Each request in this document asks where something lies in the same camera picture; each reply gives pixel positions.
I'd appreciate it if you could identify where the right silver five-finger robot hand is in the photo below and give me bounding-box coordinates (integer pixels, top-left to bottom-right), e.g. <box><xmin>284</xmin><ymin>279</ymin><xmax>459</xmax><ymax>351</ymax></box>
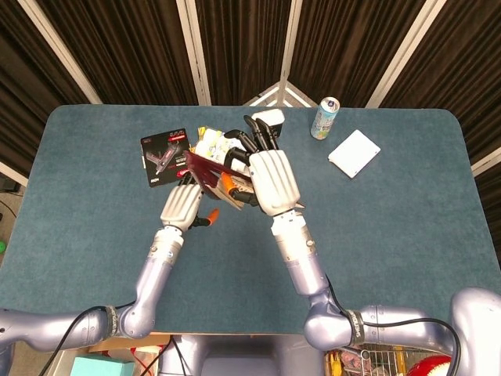
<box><xmin>221</xmin><ymin>114</ymin><xmax>303</xmax><ymax>216</ymax></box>

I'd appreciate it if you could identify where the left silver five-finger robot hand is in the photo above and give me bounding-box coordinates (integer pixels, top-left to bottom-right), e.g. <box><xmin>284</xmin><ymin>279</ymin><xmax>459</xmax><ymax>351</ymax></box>
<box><xmin>159</xmin><ymin>174</ymin><xmax>221</xmax><ymax>233</ymax></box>

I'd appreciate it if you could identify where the red ribbed paper folding fan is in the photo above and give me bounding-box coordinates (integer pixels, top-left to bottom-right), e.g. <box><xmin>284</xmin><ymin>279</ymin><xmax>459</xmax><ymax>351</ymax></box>
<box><xmin>183</xmin><ymin>150</ymin><xmax>307</xmax><ymax>212</ymax></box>

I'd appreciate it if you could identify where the black red product package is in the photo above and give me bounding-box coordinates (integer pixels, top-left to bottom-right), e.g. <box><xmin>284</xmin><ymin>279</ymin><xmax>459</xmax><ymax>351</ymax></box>
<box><xmin>140</xmin><ymin>131</ymin><xmax>196</xmax><ymax>189</ymax></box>

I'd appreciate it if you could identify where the black luncheon meat tin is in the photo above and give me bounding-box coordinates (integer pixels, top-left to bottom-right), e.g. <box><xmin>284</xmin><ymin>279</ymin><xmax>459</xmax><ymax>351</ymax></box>
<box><xmin>251</xmin><ymin>108</ymin><xmax>286</xmax><ymax>138</ymax></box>

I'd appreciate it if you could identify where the white bag rolls plastic pack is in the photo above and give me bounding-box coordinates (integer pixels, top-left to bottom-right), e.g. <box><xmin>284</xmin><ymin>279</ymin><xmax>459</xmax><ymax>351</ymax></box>
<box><xmin>190</xmin><ymin>125</ymin><xmax>251</xmax><ymax>173</ymax></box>

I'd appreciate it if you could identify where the tall light blue drink can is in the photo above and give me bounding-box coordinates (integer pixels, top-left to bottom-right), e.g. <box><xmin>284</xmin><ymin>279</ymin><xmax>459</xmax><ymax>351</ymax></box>
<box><xmin>310</xmin><ymin>97</ymin><xmax>340</xmax><ymax>141</ymax></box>

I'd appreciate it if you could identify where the flat white square box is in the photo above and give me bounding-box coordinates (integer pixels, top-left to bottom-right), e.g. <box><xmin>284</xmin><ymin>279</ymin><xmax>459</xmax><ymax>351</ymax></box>
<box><xmin>327</xmin><ymin>129</ymin><xmax>382</xmax><ymax>179</ymax></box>

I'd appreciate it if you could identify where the blue felt table cover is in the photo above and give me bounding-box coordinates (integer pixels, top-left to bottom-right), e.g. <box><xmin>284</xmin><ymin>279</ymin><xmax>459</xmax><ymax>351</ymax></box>
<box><xmin>0</xmin><ymin>103</ymin><xmax>494</xmax><ymax>336</ymax></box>

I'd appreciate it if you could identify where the brown cardboard box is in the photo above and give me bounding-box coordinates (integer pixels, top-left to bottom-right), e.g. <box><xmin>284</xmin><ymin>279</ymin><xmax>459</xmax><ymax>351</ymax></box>
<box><xmin>49</xmin><ymin>332</ymin><xmax>173</xmax><ymax>376</ymax></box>

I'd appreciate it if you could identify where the lavender robot torso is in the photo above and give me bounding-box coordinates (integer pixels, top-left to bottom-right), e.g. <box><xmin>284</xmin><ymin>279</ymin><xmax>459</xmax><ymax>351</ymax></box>
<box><xmin>158</xmin><ymin>334</ymin><xmax>326</xmax><ymax>376</ymax></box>

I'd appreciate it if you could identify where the dark brown pleated curtain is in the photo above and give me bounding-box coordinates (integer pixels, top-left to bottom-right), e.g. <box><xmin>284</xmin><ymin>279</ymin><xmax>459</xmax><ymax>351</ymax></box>
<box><xmin>0</xmin><ymin>0</ymin><xmax>501</xmax><ymax>204</ymax></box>

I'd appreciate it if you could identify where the teal box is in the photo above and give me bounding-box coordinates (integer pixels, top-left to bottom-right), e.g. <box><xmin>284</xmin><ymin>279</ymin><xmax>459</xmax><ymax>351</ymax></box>
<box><xmin>70</xmin><ymin>356</ymin><xmax>136</xmax><ymax>376</ymax></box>

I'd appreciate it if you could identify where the red round ball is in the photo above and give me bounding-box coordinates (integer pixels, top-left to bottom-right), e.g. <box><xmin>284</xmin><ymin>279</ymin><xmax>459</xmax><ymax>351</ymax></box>
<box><xmin>405</xmin><ymin>354</ymin><xmax>455</xmax><ymax>376</ymax></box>

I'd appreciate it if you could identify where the white partition frame post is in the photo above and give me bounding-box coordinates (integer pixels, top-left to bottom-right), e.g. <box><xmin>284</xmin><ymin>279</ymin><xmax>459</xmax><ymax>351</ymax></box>
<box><xmin>17</xmin><ymin>0</ymin><xmax>103</xmax><ymax>105</ymax></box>
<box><xmin>242</xmin><ymin>0</ymin><xmax>318</xmax><ymax>108</ymax></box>
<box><xmin>471</xmin><ymin>145</ymin><xmax>501</xmax><ymax>178</ymax></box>
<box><xmin>175</xmin><ymin>0</ymin><xmax>212</xmax><ymax>106</ymax></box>
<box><xmin>366</xmin><ymin>0</ymin><xmax>447</xmax><ymax>109</ymax></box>
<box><xmin>0</xmin><ymin>161</ymin><xmax>29</xmax><ymax>188</ymax></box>

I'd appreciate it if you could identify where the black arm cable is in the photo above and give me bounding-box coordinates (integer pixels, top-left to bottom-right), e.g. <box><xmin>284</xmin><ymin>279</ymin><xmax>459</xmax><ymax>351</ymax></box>
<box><xmin>323</xmin><ymin>273</ymin><xmax>460</xmax><ymax>376</ymax></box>
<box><xmin>38</xmin><ymin>304</ymin><xmax>132</xmax><ymax>376</ymax></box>

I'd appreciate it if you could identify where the metal wire basket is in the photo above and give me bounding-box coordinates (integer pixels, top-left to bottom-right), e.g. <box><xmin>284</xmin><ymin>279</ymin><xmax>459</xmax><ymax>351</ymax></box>
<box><xmin>324</xmin><ymin>346</ymin><xmax>431</xmax><ymax>376</ymax></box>

